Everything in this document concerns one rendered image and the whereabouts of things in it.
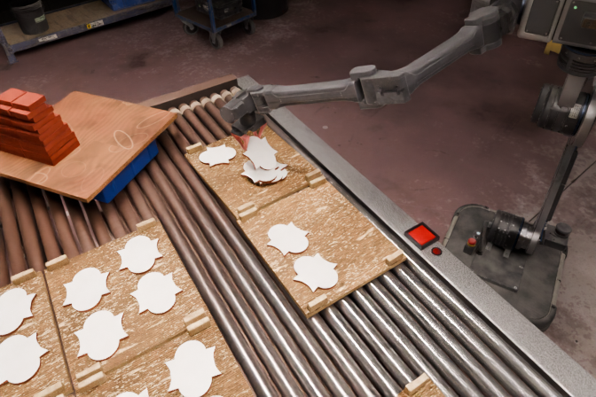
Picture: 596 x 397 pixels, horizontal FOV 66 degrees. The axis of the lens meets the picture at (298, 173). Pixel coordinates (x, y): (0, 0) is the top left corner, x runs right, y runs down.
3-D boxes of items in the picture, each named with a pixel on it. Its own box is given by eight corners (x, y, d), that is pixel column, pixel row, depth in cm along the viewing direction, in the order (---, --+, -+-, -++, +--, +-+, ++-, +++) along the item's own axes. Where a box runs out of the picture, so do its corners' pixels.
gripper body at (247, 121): (265, 120, 157) (263, 102, 152) (246, 136, 151) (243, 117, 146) (251, 115, 160) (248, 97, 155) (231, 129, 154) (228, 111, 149)
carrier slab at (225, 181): (263, 125, 189) (262, 121, 188) (324, 178, 163) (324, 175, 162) (184, 157, 175) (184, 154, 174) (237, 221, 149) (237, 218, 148)
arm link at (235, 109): (275, 108, 147) (265, 84, 143) (254, 127, 140) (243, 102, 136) (247, 110, 154) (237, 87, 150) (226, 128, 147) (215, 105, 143)
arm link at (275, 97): (388, 99, 126) (379, 62, 121) (380, 109, 122) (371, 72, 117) (266, 109, 151) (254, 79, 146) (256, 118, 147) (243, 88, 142)
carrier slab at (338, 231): (325, 182, 162) (325, 179, 161) (406, 260, 135) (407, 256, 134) (236, 224, 148) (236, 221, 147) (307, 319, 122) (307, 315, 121)
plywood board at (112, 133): (75, 94, 193) (74, 90, 191) (177, 117, 177) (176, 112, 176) (-28, 167, 158) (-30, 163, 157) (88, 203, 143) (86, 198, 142)
